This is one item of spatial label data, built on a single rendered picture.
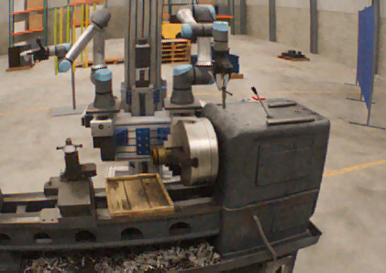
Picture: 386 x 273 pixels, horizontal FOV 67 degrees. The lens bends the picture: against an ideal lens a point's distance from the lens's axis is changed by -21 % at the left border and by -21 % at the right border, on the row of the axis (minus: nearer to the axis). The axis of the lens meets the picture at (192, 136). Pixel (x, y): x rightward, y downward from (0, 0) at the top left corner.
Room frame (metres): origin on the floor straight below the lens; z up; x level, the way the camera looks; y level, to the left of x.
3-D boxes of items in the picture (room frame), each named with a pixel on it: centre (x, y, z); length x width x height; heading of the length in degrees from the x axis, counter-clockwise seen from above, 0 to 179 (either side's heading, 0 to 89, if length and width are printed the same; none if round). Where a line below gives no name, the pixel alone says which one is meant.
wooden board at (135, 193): (1.49, 0.27, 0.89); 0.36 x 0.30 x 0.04; 16
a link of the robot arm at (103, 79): (2.11, 0.56, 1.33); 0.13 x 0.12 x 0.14; 28
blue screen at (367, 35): (7.09, -4.02, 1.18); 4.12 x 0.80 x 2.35; 156
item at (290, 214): (1.70, -0.38, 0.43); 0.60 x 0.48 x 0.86; 106
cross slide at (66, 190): (1.42, 0.58, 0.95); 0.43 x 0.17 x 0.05; 16
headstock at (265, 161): (1.70, -0.38, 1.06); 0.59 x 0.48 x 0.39; 106
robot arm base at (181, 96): (2.16, 0.07, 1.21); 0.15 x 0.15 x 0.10
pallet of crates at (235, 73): (8.78, -0.54, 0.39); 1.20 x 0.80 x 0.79; 113
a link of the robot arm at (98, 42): (2.22, 0.62, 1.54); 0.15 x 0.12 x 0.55; 28
